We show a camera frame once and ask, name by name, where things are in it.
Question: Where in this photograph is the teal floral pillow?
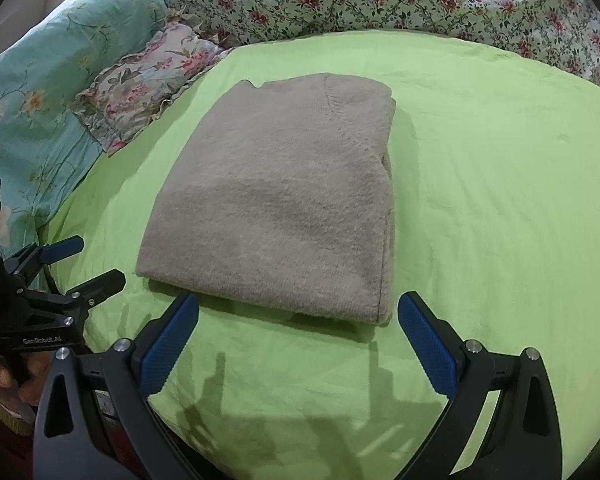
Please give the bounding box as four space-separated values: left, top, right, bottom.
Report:
0 0 182 233

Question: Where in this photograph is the person's left forearm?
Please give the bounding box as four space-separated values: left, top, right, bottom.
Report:
0 384 37 480

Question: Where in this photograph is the green bed sheet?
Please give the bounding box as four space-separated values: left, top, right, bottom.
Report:
39 29 600 480

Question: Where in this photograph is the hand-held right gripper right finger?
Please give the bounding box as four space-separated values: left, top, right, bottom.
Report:
397 290 564 480

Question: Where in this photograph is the ruffled floral pillow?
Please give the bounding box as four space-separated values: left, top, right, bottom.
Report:
72 22 232 157

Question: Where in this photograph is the beige knit sweater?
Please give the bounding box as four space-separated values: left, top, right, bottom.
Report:
135 73 397 327

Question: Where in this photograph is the white floral quilt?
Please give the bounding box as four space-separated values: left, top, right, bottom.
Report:
161 0 600 100

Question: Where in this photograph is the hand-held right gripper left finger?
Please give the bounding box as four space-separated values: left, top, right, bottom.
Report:
32 293 200 480

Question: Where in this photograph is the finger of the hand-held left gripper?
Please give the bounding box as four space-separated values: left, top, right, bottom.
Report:
25 268 127 311
4 236 85 282

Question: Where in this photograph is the person's left hand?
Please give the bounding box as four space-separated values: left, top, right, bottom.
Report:
0 349 52 407

